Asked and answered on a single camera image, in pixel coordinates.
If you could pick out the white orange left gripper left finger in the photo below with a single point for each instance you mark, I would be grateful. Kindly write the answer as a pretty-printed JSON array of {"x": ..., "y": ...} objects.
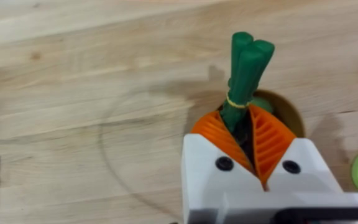
[{"x": 208, "y": 161}]

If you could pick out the green toy vegetable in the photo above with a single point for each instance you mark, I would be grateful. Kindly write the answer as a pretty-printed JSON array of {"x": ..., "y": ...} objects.
[{"x": 247, "y": 81}]

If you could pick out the white orange left gripper right finger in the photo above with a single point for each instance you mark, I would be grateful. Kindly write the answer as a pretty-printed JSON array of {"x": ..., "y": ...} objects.
[{"x": 303, "y": 174}]

